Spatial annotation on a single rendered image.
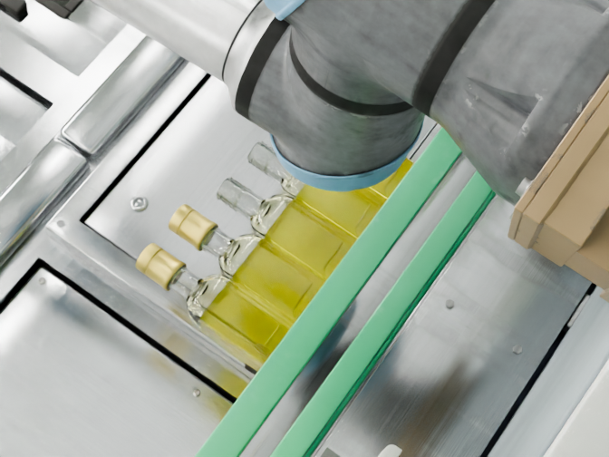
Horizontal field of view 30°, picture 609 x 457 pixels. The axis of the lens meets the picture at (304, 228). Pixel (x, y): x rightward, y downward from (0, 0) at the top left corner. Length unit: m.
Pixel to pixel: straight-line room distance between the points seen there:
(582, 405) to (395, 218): 0.50
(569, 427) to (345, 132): 0.30
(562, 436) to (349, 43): 0.29
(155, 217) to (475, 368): 0.50
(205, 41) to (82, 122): 0.59
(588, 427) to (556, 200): 0.13
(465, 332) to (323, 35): 0.40
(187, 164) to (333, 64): 0.66
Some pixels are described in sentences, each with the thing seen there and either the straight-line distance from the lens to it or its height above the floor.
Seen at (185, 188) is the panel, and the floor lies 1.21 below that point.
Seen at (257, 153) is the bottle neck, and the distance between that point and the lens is 1.28.
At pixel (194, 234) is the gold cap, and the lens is 1.24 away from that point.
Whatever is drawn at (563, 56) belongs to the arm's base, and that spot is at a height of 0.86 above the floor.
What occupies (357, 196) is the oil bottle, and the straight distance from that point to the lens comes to 1.25.
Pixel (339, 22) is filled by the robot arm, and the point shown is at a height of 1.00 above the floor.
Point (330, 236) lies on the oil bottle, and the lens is 1.23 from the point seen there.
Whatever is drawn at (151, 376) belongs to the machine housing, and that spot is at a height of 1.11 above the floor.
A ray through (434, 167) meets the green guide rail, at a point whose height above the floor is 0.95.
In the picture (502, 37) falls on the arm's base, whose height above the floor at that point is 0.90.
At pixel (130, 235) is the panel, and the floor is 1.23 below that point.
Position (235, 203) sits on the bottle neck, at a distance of 1.26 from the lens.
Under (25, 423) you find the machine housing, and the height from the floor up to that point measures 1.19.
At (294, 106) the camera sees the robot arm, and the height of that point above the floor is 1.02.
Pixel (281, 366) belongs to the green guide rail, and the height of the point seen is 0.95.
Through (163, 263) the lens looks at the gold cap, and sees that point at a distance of 1.23.
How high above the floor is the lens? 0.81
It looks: 10 degrees up
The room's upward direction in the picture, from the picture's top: 56 degrees counter-clockwise
